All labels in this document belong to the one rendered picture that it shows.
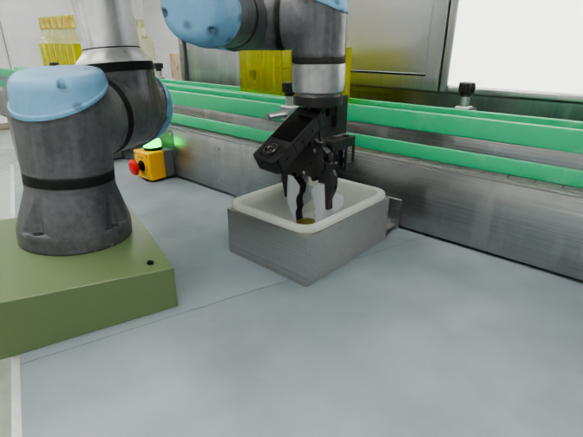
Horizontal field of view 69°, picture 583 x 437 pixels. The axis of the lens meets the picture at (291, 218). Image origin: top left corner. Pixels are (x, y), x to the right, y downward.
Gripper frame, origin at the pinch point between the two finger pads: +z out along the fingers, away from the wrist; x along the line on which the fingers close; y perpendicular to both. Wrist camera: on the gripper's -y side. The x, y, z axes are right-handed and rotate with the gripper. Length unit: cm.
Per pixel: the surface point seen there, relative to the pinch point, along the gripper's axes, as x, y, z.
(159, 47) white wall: 577, 342, -16
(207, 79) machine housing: 78, 43, -15
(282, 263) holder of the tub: -1.2, -7.1, 3.3
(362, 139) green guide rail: 4.7, 22.3, -9.6
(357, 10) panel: 19, 39, -33
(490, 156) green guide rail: -19.2, 22.1, -10.2
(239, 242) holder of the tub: 8.5, -7.0, 3.0
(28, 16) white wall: 610, 178, -55
